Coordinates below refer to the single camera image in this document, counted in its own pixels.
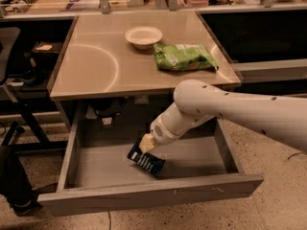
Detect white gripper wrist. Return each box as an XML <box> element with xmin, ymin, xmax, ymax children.
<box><xmin>139</xmin><ymin>116</ymin><xmax>180</xmax><ymax>153</ymax></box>

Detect black office chair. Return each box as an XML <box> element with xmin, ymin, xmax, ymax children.
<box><xmin>0</xmin><ymin>27</ymin><xmax>51</xmax><ymax>149</ymax></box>

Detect green chip bag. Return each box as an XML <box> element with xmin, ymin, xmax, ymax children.
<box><xmin>153</xmin><ymin>44</ymin><xmax>219</xmax><ymax>72</ymax></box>

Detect black floor cable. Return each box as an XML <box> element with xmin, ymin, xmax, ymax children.
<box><xmin>286</xmin><ymin>150</ymin><xmax>305</xmax><ymax>161</ymax></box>

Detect white paper bowl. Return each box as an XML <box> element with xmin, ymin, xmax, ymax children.
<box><xmin>125</xmin><ymin>26</ymin><xmax>163</xmax><ymax>50</ymax></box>

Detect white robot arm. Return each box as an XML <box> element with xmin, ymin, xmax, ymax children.
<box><xmin>140</xmin><ymin>80</ymin><xmax>307</xmax><ymax>152</ymax></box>

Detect grey counter cabinet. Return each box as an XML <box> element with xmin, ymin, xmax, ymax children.
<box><xmin>49</xmin><ymin>11</ymin><xmax>241</xmax><ymax>127</ymax></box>

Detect dark blue rxbar wrapper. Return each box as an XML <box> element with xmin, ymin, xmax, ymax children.
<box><xmin>127</xmin><ymin>141</ymin><xmax>166</xmax><ymax>177</ymax></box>

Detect black box with label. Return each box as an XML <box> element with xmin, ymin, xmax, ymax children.
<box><xmin>32</xmin><ymin>41</ymin><xmax>62</xmax><ymax>61</ymax></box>

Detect dark object lower left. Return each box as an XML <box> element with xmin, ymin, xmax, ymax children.
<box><xmin>0</xmin><ymin>146</ymin><xmax>36</xmax><ymax>217</ymax></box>

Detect grey open drawer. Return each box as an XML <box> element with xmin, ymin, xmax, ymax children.
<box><xmin>38</xmin><ymin>112</ymin><xmax>264</xmax><ymax>216</ymax></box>

